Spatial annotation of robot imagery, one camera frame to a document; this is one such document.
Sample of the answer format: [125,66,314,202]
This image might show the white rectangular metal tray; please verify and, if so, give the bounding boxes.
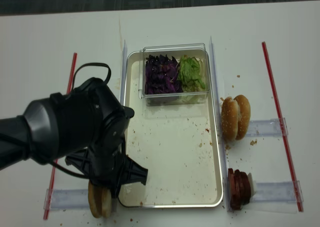
[118,52,223,208]

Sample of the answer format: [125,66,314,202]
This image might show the sesame bun half right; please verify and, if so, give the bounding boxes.
[234,95,251,140]

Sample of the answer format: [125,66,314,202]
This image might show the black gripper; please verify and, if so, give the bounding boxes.
[65,77,148,187]

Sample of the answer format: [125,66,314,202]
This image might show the clear rail lower left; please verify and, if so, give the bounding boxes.
[43,189,89,211]

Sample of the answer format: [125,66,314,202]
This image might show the red strip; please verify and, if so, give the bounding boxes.
[261,41,304,213]
[43,52,78,221]

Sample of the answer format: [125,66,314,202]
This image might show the red strip left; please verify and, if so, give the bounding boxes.
[43,52,78,221]

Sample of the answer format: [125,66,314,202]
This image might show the purple shredded cabbage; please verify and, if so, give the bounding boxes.
[144,54,183,95]

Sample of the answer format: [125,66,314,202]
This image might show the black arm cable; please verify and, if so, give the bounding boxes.
[49,62,151,208]

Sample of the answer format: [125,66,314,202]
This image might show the clear rail lower right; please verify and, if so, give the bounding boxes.
[250,181,304,203]

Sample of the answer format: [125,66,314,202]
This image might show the green lettuce leaves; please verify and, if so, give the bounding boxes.
[177,55,206,93]

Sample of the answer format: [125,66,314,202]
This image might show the clear plastic salad container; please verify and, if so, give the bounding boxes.
[139,43,210,106]

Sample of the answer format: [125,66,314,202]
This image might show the stacked brown meat patties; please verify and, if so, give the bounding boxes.
[227,168,252,211]

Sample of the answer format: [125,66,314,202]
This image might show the sesame bun half left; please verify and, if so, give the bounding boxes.
[221,96,240,142]

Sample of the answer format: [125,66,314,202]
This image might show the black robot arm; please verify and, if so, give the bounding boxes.
[0,78,148,189]

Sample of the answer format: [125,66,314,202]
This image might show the sesame bun half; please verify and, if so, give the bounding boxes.
[221,96,240,142]
[234,95,251,140]

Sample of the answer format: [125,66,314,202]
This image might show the red strip right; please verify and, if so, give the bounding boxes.
[261,41,304,213]

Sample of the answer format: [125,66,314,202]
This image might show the clear rail upper right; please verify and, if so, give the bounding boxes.
[245,118,288,137]

